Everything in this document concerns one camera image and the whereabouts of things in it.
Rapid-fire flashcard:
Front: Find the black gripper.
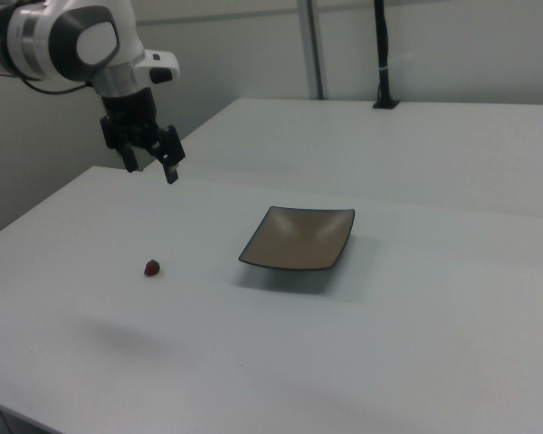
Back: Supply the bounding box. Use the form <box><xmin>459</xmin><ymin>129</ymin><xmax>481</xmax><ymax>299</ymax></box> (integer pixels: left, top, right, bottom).
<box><xmin>100</xmin><ymin>87</ymin><xmax>187</xmax><ymax>184</ymax></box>

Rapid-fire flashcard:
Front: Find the square tan ceramic plate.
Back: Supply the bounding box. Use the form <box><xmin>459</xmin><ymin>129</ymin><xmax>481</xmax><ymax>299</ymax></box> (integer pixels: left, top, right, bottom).
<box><xmin>237</xmin><ymin>205</ymin><xmax>357</xmax><ymax>272</ymax></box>

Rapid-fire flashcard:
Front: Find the black pole with base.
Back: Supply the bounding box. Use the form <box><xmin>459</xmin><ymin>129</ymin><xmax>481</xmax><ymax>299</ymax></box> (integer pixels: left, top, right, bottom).
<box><xmin>372</xmin><ymin>0</ymin><xmax>402</xmax><ymax>111</ymax></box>

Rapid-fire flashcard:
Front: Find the grey metal partition post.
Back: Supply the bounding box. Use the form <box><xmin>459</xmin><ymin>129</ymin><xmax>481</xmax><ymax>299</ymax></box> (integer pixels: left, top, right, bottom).
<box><xmin>296</xmin><ymin>0</ymin><xmax>325</xmax><ymax>100</ymax></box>

